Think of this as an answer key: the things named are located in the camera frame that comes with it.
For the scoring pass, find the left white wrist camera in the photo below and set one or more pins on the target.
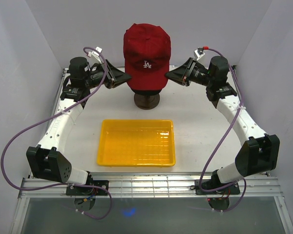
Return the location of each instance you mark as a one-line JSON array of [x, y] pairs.
[[93, 54]]

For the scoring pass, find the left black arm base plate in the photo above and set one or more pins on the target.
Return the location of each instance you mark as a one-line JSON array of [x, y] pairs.
[[95, 188]]

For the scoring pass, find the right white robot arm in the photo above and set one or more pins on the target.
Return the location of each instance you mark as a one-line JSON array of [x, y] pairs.
[[259, 150]]

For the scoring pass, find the dark wooden mannequin stand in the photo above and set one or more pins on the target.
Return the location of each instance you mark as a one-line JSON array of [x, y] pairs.
[[146, 102]]

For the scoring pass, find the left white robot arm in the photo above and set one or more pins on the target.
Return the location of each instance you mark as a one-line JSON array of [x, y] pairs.
[[47, 160]]

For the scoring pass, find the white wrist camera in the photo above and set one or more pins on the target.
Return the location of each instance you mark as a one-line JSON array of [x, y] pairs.
[[93, 54], [200, 52]]

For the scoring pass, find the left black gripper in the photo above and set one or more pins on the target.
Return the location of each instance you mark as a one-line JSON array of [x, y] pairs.
[[114, 76]]

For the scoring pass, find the aluminium frame rail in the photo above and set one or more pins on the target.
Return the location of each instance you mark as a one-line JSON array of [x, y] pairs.
[[197, 126]]

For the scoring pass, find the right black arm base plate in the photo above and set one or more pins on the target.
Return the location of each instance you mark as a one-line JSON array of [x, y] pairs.
[[207, 184]]

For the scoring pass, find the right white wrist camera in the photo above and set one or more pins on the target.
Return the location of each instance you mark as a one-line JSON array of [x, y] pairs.
[[200, 52]]

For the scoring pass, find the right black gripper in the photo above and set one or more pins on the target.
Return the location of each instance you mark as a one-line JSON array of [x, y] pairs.
[[182, 75]]

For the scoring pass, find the yellow plastic tray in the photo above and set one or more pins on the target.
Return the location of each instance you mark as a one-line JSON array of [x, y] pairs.
[[136, 143]]

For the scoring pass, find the black cap red trim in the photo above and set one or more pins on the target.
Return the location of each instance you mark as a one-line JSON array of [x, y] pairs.
[[146, 92]]

